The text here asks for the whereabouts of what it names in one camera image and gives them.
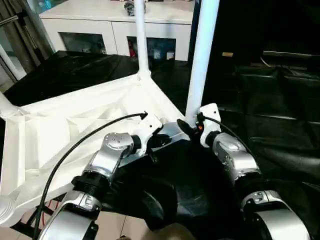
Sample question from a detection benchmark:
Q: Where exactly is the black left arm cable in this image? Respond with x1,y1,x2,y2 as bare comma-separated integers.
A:
31,112,149,240

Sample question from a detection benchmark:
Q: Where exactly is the black crumpled bag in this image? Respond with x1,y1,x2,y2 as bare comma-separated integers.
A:
123,0,147,17

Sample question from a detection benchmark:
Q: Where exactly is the red cable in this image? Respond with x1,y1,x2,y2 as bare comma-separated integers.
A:
36,205,55,227

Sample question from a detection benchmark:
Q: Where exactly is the black work mat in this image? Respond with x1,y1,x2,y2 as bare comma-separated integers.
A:
0,50,320,240

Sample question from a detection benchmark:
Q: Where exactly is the black stand frame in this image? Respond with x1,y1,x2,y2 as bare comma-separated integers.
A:
10,202,66,240

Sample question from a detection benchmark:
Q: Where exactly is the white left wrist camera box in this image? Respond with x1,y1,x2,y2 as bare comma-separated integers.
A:
132,114,165,156

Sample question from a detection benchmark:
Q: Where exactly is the white cabinet with glass doors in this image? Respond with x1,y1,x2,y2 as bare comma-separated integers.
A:
39,0,195,63

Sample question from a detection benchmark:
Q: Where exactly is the dark low shelf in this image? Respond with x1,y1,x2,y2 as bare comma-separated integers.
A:
262,50,320,65

